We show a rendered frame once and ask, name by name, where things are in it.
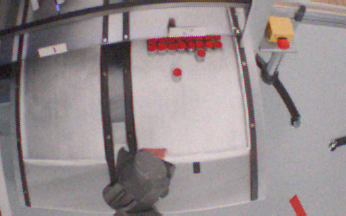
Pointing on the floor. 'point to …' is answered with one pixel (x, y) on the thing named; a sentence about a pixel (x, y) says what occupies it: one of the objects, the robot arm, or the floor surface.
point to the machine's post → (255, 24)
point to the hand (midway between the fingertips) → (163, 153)
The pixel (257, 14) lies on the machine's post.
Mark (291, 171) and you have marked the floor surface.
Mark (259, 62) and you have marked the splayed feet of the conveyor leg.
